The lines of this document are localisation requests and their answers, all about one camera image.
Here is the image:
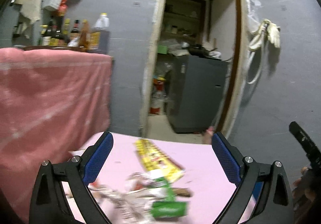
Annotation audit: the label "brown sauce bottle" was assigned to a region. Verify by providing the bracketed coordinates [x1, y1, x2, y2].
[78, 20, 90, 52]

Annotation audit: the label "yellow snack wrapper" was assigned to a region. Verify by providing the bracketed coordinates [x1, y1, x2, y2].
[135, 139, 185, 183]

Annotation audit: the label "green toothpaste tube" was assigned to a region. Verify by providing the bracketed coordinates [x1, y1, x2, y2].
[150, 177, 188, 220]

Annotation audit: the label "pink floral stool cover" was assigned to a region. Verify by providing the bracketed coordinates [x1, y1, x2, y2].
[93, 133, 236, 223]

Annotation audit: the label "large oil jug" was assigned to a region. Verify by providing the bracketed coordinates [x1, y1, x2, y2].
[90, 12, 110, 54]

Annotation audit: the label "grey cabinet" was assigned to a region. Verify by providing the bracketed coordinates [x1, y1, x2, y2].
[167, 55, 228, 133]

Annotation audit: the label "birthday ribbon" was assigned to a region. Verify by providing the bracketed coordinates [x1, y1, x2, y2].
[89, 172, 164, 223]

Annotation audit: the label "hanging beige towel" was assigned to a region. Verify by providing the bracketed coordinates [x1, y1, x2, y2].
[20, 0, 42, 39]

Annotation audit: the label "pink checked cloth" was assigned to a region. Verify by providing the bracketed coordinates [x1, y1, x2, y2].
[1, 47, 113, 223]

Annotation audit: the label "dark sauce bottle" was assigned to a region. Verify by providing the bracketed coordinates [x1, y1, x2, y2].
[68, 20, 80, 46]

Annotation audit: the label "green box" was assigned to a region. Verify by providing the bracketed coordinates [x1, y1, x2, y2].
[157, 45, 168, 54]

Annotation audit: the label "red white canister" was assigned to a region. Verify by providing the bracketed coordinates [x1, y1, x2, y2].
[150, 81, 164, 115]

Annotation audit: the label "white hose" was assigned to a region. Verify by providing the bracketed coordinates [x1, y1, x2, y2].
[246, 48, 265, 86]

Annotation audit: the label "wooden storage shelf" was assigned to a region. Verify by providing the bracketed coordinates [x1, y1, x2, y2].
[160, 0, 206, 44]

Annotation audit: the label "white rubber gloves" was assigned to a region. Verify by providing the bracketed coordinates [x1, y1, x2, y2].
[249, 18, 281, 52]

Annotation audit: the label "person's right hand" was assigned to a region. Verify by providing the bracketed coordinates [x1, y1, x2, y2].
[292, 167, 316, 204]

